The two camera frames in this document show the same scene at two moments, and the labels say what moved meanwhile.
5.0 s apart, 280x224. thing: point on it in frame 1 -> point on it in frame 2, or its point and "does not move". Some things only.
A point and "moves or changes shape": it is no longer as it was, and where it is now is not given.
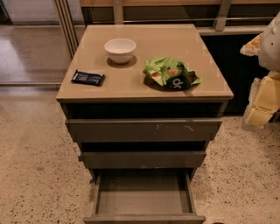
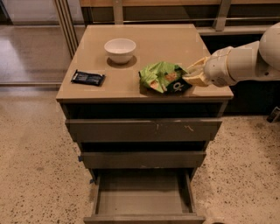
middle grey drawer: (143, 159) does not move
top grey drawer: (143, 129) does not move
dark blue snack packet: (87, 78) does not move
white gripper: (270, 46) -> (216, 69)
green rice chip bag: (169, 74) moves or changes shape
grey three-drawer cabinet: (144, 101) does not move
